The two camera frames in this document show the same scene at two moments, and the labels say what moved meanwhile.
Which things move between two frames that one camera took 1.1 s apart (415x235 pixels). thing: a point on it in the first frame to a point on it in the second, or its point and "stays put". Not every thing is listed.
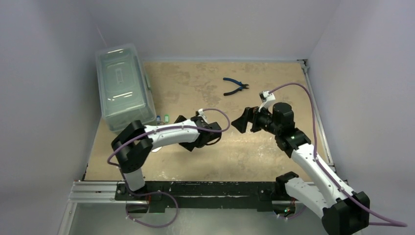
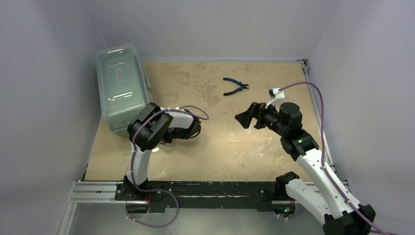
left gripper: x=186 y=145 to x=169 y=139
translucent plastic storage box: x=125 y=93 stays put
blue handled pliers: x=242 y=85 stays put
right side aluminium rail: x=304 y=62 stays put
